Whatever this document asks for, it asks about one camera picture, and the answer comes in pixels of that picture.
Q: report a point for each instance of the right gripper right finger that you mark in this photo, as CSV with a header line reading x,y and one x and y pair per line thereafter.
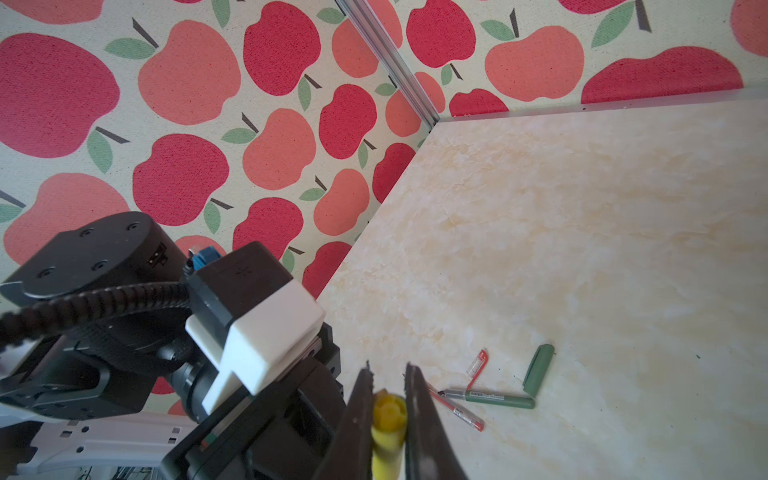
x,y
428,452

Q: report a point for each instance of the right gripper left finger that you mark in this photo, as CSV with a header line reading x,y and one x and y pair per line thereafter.
x,y
350,453

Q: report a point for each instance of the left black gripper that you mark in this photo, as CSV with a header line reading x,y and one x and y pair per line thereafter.
x,y
283,432

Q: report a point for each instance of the yellow pen cap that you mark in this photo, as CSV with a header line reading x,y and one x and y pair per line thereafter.
x,y
388,431

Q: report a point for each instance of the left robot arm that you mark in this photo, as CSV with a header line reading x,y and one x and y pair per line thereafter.
x,y
104,307

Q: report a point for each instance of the red gel pen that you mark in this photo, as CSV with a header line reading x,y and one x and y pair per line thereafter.
x,y
460,412

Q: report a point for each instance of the clear red pen cap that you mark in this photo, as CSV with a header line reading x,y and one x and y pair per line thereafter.
x,y
477,367

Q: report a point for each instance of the green marker pen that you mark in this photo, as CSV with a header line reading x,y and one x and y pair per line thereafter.
x,y
487,398

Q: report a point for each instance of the green pen cap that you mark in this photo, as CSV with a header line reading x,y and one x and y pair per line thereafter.
x,y
538,369

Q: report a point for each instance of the left aluminium corner post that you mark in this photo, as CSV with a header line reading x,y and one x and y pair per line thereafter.
x,y
374,33

